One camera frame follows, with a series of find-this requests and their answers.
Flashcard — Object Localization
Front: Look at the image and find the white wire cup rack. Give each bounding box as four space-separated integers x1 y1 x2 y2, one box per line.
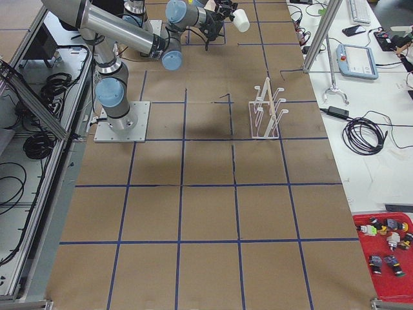
248 77 288 140

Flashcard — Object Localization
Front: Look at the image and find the black smartphone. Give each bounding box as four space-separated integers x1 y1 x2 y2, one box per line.
342 25 367 37

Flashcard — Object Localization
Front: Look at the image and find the reach grabber tool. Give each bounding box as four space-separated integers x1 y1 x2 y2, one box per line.
323 35 350 106

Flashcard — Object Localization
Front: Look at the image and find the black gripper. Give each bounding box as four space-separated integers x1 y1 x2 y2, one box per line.
214 0 238 20

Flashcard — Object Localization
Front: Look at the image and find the blue teach pendant tablet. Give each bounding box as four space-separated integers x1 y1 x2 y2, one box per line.
336 44 378 80

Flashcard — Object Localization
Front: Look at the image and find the coiled black cable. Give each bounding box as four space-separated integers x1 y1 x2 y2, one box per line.
341 111 393 156

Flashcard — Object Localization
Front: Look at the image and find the red parts tray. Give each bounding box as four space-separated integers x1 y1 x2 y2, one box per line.
353 212 412 303

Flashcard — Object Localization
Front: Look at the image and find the white plastic cup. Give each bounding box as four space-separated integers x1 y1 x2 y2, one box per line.
233 8 250 33

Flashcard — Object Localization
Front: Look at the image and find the white keyboard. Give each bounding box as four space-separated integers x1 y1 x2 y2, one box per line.
348 0 371 25

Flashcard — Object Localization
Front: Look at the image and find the black power adapter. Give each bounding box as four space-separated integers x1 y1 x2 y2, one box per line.
327 106 349 119

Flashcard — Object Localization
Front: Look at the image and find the aluminium frame post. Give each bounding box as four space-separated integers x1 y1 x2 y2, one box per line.
302 0 342 73

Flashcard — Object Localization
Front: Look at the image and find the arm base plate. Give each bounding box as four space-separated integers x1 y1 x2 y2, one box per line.
143 19 163 36
94 101 150 143

